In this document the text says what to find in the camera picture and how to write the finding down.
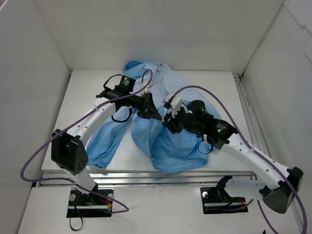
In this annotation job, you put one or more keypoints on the aluminium rail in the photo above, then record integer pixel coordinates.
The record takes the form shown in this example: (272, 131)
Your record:
(258, 140)
(113, 178)

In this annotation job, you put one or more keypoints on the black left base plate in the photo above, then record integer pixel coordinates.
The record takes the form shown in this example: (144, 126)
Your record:
(88, 206)

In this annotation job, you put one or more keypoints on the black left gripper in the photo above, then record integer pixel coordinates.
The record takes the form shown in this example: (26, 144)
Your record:
(148, 105)

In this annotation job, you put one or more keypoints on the light blue zip jacket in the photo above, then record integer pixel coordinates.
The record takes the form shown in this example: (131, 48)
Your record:
(169, 153)

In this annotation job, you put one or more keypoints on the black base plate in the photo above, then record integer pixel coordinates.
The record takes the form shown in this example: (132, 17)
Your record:
(213, 204)
(88, 206)

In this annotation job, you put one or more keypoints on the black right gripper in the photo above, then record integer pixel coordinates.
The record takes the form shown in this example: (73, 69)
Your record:
(173, 122)

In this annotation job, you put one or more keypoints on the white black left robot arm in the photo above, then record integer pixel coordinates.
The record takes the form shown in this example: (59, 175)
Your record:
(68, 149)

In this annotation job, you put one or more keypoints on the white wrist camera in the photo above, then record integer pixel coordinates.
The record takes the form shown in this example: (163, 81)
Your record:
(146, 86)
(174, 103)

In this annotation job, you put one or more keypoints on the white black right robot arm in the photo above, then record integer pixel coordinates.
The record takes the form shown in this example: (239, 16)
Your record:
(278, 182)

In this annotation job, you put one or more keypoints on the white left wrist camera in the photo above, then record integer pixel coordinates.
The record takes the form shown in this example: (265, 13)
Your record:
(146, 86)

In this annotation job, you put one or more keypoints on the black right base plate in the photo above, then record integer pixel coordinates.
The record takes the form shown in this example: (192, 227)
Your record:
(213, 204)

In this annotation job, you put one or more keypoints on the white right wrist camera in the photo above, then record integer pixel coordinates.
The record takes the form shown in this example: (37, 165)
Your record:
(174, 103)

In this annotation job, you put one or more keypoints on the aluminium rail right side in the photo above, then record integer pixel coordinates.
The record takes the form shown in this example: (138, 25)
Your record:
(258, 140)

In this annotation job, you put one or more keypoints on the aluminium rail front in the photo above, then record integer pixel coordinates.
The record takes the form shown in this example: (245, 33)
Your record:
(113, 178)

